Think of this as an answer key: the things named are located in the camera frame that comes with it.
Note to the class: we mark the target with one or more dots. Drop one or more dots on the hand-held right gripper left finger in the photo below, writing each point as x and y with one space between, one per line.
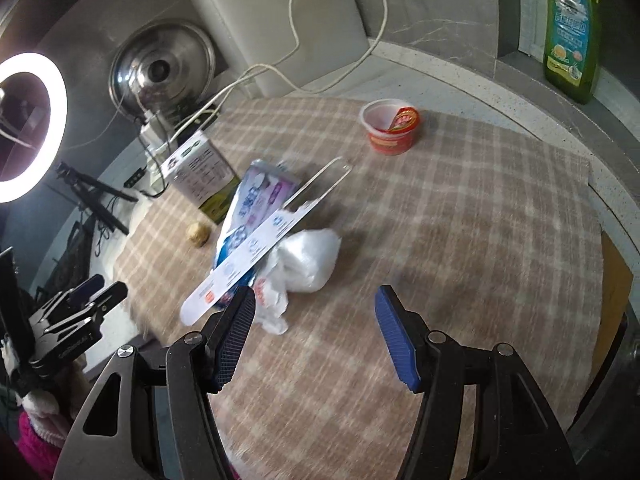
235 340

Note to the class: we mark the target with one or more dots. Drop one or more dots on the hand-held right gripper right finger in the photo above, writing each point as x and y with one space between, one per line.
395 340

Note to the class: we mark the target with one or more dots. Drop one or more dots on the red plastic cup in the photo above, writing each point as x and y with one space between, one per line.
390 142

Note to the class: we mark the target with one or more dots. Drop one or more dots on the green dish soap bottle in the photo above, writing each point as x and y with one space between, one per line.
570 35

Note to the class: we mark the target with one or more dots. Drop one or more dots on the black tripod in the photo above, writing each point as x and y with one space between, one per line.
95 200

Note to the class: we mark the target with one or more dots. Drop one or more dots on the brown cardboard piece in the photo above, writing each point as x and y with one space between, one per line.
615 290

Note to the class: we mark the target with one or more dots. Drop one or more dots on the printed carton box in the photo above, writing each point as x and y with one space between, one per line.
200 180

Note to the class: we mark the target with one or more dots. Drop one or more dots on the black power block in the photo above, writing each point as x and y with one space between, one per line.
200 120

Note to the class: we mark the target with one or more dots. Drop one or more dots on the white charger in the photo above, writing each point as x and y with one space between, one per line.
150 127

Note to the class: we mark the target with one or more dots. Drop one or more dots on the long white strip package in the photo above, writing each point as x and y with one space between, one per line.
260 245

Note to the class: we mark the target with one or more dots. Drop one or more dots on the small tan ball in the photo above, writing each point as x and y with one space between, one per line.
196 235

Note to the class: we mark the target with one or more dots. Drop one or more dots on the white plastic bag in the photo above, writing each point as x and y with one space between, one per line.
310 260

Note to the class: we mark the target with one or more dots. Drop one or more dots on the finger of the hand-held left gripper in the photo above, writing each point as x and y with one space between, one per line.
86 287
107 301

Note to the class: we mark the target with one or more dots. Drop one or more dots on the person's left forearm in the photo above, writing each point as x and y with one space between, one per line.
42 440

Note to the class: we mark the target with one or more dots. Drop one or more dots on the black inline switch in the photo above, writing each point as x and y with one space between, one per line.
134 180

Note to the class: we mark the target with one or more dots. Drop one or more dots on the white power strip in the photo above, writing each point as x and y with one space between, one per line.
157 165

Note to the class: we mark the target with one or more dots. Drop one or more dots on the blue and white plastic package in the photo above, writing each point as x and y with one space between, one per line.
250 200

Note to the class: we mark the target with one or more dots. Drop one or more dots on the steel pot lid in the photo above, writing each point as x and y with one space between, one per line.
187 55

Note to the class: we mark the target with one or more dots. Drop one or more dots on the beige plaid cloth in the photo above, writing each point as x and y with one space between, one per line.
475 235

